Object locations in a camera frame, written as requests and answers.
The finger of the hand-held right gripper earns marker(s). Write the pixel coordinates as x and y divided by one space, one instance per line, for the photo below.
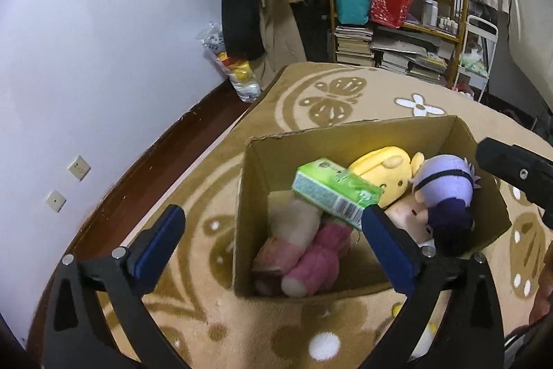
514 166

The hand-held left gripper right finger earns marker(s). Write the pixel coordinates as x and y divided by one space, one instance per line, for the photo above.
389 252

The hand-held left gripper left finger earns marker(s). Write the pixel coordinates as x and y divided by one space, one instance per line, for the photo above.
157 248

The pink roll cake plush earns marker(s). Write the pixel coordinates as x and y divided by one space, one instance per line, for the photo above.
406 217

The pink white plush toy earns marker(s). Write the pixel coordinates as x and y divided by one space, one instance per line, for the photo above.
319 261

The purple haired plush doll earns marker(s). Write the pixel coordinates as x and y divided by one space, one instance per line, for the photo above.
440 183

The yellow plush toy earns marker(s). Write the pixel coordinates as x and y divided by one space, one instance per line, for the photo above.
384 166

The green tissue pack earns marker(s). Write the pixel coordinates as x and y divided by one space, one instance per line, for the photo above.
328 187

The cardboard box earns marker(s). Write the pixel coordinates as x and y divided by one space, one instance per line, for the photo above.
255 187

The small white fluffy plush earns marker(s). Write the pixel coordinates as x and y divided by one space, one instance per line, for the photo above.
425 341

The white hanging sheet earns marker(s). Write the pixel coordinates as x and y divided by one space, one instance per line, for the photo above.
531 27

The white metal cart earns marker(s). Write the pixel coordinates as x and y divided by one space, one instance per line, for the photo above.
486 27

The pile of books and papers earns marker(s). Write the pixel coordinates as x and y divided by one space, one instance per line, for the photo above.
410 57

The group of white cosmetic bottles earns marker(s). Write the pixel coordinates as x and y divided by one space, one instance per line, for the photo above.
430 10

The clear plastic bag with items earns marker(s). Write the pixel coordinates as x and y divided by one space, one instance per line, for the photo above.
242 79

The dark hanging clothing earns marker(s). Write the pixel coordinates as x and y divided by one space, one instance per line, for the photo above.
315 19

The beige hanging coat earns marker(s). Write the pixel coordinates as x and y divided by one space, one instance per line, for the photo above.
281 32

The white wall socket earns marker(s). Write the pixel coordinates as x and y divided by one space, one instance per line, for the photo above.
79 167
56 201

